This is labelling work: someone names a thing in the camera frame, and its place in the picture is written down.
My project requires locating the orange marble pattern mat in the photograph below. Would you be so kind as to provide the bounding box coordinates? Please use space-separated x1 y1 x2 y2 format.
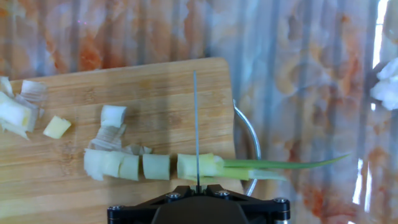
0 0 398 224

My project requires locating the steel kitchen knife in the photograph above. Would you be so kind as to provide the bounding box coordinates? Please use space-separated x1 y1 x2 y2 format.
192 70 201 191

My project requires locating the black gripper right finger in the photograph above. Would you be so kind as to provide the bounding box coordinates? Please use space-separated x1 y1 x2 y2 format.
201 182 292 224

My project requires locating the small white scallion slice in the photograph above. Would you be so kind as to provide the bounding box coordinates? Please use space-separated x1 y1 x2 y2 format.
100 105 127 128

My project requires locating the translucent scallion skin piece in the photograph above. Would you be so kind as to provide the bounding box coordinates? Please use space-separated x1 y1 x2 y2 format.
20 80 48 103
88 123 153 156

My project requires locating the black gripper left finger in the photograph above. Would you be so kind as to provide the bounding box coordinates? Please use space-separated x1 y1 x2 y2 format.
107 183 195 224

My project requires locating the wooden cutting board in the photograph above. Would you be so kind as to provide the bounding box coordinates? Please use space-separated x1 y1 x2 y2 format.
0 57 245 224

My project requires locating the pale scallion slice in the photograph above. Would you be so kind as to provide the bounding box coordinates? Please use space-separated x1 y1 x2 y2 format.
119 154 140 182
142 153 171 181

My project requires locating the ragged white scallion piece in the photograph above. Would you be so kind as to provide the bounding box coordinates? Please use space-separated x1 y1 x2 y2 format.
83 148 122 182

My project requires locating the white crumpled tissue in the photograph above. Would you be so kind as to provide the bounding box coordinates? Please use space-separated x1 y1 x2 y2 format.
369 57 398 111

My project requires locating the cut white scallion chunk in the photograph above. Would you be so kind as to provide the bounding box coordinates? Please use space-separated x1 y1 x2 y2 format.
0 76 40 140

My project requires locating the round metal rim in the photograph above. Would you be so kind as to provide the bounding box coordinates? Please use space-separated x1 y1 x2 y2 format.
233 98 262 197

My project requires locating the long scallion stalk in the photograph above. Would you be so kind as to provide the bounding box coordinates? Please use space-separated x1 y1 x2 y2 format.
177 152 351 183

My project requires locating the small yellowish scallion piece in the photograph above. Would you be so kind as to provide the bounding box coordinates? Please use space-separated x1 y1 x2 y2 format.
42 115 72 139

